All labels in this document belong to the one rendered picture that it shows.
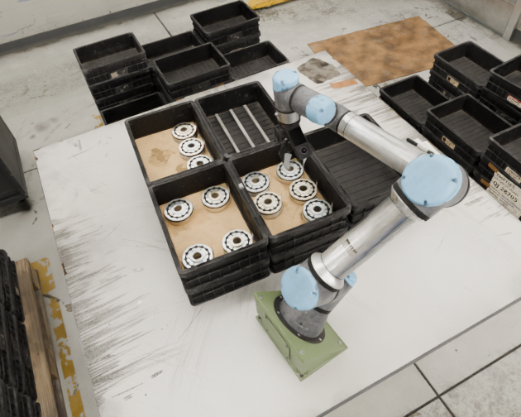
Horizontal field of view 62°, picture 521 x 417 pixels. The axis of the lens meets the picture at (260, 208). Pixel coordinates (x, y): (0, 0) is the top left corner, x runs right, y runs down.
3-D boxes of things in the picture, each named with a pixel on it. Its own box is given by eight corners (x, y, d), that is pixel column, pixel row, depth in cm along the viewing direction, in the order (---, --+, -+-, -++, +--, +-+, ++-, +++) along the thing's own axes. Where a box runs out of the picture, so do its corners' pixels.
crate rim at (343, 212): (352, 213, 145) (353, 208, 143) (270, 244, 138) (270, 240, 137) (298, 139, 168) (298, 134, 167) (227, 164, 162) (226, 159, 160)
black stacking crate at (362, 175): (421, 200, 159) (428, 179, 150) (350, 228, 152) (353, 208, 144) (362, 135, 182) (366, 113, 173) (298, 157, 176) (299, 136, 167)
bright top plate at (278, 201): (286, 208, 154) (286, 207, 153) (260, 218, 152) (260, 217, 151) (274, 189, 160) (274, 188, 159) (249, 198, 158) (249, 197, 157)
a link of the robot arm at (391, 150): (486, 180, 111) (341, 96, 135) (480, 176, 102) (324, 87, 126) (459, 218, 114) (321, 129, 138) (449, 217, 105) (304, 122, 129)
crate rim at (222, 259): (270, 244, 138) (270, 240, 137) (180, 280, 132) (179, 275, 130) (227, 164, 162) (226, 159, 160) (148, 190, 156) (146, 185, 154)
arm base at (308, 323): (327, 338, 134) (346, 317, 131) (293, 337, 125) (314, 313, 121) (303, 302, 145) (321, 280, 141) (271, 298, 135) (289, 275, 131)
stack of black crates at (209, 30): (246, 55, 343) (241, -2, 308) (264, 75, 326) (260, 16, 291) (199, 71, 333) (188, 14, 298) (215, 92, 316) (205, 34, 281)
